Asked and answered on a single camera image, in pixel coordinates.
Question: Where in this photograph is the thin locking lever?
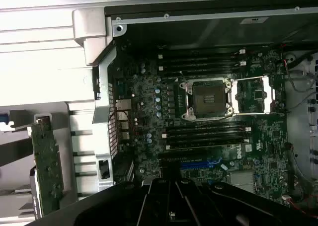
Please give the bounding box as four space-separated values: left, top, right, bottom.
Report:
193 111 290 122

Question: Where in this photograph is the open PC case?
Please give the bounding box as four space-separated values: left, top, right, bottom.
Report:
72 0 318 226

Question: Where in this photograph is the silver chipset heat sink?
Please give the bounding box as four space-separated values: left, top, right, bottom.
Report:
230 172 256 194

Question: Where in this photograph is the CPU socket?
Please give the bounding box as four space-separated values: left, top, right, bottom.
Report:
177 76 236 121

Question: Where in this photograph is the metal socket cover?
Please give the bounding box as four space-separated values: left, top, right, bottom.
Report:
231 75 276 115

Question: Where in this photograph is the blue expansion slot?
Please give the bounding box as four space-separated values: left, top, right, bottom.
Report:
180 161 222 172

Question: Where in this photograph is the thin red grey wire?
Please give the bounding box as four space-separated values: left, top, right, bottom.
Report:
283 58 314 92

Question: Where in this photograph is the green motherboard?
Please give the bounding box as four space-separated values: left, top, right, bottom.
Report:
111 42 291 212

